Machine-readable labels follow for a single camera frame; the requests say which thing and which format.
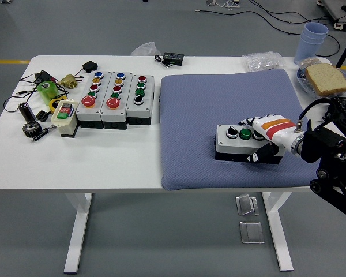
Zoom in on slice of white bread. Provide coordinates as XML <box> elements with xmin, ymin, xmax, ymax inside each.
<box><xmin>304</xmin><ymin>64</ymin><xmax>346</xmax><ymax>98</ymax></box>

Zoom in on black digital panel meter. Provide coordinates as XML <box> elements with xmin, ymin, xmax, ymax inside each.
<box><xmin>153</xmin><ymin>51</ymin><xmax>185</xmax><ymax>69</ymax></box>

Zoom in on black floor cable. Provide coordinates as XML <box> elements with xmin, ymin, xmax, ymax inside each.
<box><xmin>194</xmin><ymin>0</ymin><xmax>341</xmax><ymax>58</ymax></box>

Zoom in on grey button box with selector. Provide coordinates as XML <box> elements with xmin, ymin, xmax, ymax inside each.
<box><xmin>214</xmin><ymin>123</ymin><xmax>284</xmax><ymax>164</ymax></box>
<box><xmin>126</xmin><ymin>74</ymin><xmax>156</xmax><ymax>126</ymax></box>

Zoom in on grey five-button emergency stop box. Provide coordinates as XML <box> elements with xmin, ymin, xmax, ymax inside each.
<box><xmin>99</xmin><ymin>71</ymin><xmax>133</xmax><ymax>130</ymax></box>
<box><xmin>74</xmin><ymin>71</ymin><xmax>112</xmax><ymax>129</ymax></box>

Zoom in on white cable bundle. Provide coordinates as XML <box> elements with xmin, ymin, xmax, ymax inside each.
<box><xmin>206</xmin><ymin>0</ymin><xmax>240</xmax><ymax>9</ymax></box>

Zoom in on silver open floor socket plate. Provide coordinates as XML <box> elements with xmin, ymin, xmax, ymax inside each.
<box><xmin>235</xmin><ymin>193</ymin><xmax>260</xmax><ymax>216</ymax></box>

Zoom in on blue plate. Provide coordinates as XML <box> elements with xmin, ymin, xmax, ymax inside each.
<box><xmin>296</xmin><ymin>66</ymin><xmax>346</xmax><ymax>96</ymax></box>

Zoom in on thin black cable with plug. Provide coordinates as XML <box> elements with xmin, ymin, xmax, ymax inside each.
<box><xmin>3</xmin><ymin>73</ymin><xmax>70</xmax><ymax>114</ymax></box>

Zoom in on clear bubble plastic packaging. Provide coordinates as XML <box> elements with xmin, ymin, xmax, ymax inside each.
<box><xmin>242</xmin><ymin>51</ymin><xmax>285</xmax><ymax>72</ymax></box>

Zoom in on blue-grey quilted mat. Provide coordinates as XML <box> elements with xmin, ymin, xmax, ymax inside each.
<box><xmin>159</xmin><ymin>68</ymin><xmax>332</xmax><ymax>192</ymax></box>

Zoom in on black power adapter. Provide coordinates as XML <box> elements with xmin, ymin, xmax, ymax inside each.
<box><xmin>33</xmin><ymin>70</ymin><xmax>56</xmax><ymax>85</ymax></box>

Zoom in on cream switch box green button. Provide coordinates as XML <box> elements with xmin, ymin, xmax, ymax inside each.
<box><xmin>50</xmin><ymin>99</ymin><xmax>79</xmax><ymax>139</ymax></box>

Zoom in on brass valve fitting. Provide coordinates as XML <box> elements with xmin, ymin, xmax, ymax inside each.
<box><xmin>57</xmin><ymin>74</ymin><xmax>78</xmax><ymax>90</ymax></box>

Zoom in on green translucent cylinder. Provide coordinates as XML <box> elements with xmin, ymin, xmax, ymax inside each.
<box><xmin>36</xmin><ymin>80</ymin><xmax>59</xmax><ymax>104</ymax></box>

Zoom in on white table leg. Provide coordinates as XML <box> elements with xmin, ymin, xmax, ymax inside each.
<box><xmin>262</xmin><ymin>192</ymin><xmax>294</xmax><ymax>272</ymax></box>
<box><xmin>63</xmin><ymin>192</ymin><xmax>93</xmax><ymax>274</ymax></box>

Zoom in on small black module with wires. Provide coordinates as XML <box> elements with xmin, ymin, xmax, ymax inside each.
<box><xmin>82</xmin><ymin>60</ymin><xmax>99</xmax><ymax>74</ymax></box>

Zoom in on black steel gear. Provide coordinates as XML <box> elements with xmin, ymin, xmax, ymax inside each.
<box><xmin>21</xmin><ymin>121</ymin><xmax>43</xmax><ymax>139</ymax></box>

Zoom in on silver flat floor socket plate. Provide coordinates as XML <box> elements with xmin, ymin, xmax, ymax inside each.
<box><xmin>239</xmin><ymin>221</ymin><xmax>265</xmax><ymax>245</ymax></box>

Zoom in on aluminium frame machine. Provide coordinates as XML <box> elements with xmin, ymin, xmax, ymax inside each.
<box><xmin>317</xmin><ymin>0</ymin><xmax>346</xmax><ymax>29</ymax></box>

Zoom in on stacked light blue cups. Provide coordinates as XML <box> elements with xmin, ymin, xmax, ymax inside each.
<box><xmin>293</xmin><ymin>22</ymin><xmax>329</xmax><ymax>66</ymax></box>

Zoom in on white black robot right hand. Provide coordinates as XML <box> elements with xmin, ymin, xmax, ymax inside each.
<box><xmin>238</xmin><ymin>114</ymin><xmax>298</xmax><ymax>164</ymax></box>

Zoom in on black metal cylinder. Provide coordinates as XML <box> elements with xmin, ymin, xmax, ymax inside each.
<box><xmin>17</xmin><ymin>103</ymin><xmax>37</xmax><ymax>123</ymax></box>

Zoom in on clear plastic bag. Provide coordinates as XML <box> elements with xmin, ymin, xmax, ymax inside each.
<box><xmin>130</xmin><ymin>42</ymin><xmax>156</xmax><ymax>57</ymax></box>

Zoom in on black silver pen tool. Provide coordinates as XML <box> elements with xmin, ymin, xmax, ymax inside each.
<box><xmin>30</xmin><ymin>125</ymin><xmax>56</xmax><ymax>144</ymax></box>

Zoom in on yellow tape ring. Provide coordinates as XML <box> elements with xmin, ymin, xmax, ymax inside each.
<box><xmin>48</xmin><ymin>97</ymin><xmax>66</xmax><ymax>114</ymax></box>

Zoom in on clear container with brown food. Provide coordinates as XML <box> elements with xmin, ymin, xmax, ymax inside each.
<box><xmin>299</xmin><ymin>57</ymin><xmax>321</xmax><ymax>72</ymax></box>

